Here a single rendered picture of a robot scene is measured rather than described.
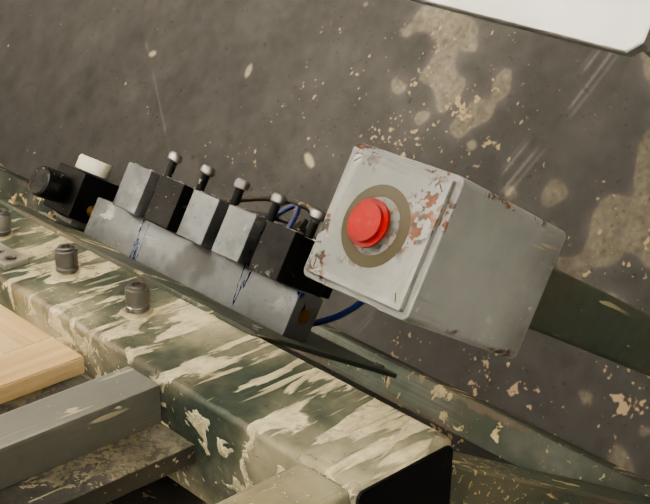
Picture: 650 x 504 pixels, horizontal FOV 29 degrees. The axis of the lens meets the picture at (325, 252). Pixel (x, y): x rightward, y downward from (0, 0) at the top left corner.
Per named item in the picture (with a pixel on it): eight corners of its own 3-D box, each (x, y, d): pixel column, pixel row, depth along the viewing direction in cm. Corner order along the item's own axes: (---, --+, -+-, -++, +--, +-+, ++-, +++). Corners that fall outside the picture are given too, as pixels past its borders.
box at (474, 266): (574, 235, 108) (461, 175, 95) (521, 363, 109) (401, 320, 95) (469, 199, 116) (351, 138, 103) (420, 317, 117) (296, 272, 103)
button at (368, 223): (408, 211, 98) (392, 204, 97) (388, 258, 98) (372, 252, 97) (371, 198, 101) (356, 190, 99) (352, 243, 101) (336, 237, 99)
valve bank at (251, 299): (447, 260, 139) (310, 200, 121) (397, 379, 139) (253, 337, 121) (174, 151, 172) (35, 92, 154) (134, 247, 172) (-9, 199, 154)
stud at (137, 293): (155, 311, 126) (154, 284, 125) (135, 318, 124) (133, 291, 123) (141, 303, 128) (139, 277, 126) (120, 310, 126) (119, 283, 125)
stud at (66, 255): (83, 272, 135) (81, 246, 134) (63, 278, 133) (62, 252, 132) (71, 265, 136) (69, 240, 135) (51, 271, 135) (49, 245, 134)
